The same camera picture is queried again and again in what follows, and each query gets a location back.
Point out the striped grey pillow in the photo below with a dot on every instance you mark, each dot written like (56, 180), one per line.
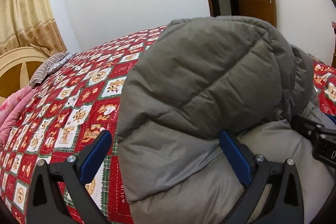
(50, 66)

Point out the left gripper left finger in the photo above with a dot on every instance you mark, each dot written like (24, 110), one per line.
(46, 204)

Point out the pink folded blanket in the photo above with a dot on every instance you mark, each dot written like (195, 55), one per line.
(12, 108)

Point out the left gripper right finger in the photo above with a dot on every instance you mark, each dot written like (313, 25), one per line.
(284, 203)

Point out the grey padded jacket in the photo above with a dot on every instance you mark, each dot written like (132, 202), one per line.
(204, 76)

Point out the cream round wooden headboard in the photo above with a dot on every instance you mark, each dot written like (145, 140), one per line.
(17, 67)

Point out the beige gold curtain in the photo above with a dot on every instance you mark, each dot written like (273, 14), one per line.
(29, 23)

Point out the red patterned bed quilt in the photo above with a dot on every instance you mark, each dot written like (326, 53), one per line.
(74, 105)

